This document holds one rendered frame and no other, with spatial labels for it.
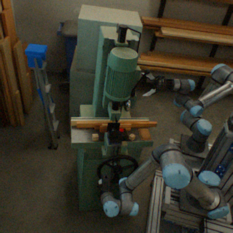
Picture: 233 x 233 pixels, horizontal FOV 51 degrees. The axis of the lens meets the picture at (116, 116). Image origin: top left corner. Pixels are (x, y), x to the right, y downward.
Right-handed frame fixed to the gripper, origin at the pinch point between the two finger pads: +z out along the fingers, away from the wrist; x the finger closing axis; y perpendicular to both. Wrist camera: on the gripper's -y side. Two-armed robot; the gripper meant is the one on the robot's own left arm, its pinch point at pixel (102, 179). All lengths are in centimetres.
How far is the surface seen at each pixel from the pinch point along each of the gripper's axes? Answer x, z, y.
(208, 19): 185, 196, -156
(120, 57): 7, -7, -78
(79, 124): -13.7, 27.0, -31.3
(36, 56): -48, 75, -81
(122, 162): 20.1, 26.5, -1.2
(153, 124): 44, 27, -31
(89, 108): -2, 65, -38
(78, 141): -14.9, 16.2, -21.7
